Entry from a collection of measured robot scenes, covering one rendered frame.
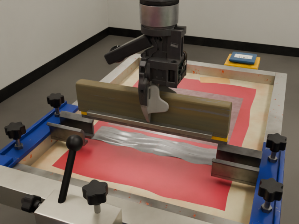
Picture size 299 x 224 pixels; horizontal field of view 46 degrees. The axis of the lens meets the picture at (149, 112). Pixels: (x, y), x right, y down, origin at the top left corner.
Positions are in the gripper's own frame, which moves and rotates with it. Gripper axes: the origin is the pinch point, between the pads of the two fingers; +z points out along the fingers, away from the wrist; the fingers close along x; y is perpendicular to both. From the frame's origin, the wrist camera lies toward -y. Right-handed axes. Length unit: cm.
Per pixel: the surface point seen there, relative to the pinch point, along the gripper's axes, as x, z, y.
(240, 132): 20.3, 13.6, 18.9
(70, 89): 194, 109, -156
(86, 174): -10.2, 13.3, -11.8
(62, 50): 252, 94, -201
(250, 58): 75, 12, 15
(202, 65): 56, 10, 0
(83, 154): -3.8, 13.3, -16.2
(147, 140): 6.7, 12.7, -3.2
